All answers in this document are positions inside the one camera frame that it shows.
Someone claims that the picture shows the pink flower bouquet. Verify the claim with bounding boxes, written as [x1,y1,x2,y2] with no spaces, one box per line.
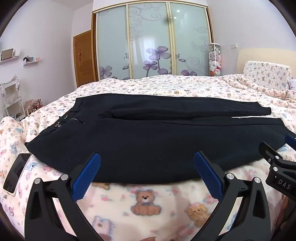
[24,98,44,114]

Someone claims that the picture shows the black pants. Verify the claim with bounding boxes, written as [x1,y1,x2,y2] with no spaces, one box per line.
[24,94,290,186]

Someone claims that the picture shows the wooden door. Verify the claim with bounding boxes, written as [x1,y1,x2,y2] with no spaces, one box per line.
[73,30,94,88]

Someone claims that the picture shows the floral glass sliding wardrobe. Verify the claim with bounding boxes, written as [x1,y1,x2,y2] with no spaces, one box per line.
[91,0,214,81]

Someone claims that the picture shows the teddy bear printed blanket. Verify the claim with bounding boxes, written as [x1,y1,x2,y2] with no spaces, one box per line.
[0,74,296,241]

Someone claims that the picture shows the cream bed headboard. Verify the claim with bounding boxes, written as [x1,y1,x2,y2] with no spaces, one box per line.
[238,48,296,75]

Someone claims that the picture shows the white storage rack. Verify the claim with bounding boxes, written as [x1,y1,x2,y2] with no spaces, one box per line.
[0,75,26,120]

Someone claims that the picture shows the black smartphone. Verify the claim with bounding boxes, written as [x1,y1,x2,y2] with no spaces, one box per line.
[3,153,32,197]

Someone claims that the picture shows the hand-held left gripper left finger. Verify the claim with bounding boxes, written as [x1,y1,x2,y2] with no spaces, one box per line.
[24,152,101,241]

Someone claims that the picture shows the white wall shelf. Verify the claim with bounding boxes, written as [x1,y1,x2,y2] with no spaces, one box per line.
[0,48,21,65]
[23,56,41,66]

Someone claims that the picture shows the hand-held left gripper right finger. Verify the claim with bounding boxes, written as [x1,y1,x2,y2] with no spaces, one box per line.
[194,151,271,241]

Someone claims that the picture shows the clear tube of plush toys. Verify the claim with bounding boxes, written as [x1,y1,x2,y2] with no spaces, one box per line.
[208,43,222,76]

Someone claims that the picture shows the teddy bear printed pillow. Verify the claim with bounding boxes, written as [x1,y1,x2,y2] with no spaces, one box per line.
[242,61,291,91]

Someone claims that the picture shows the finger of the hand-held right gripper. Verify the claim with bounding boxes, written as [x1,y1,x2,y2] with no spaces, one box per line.
[259,141,281,165]
[285,134,296,153]

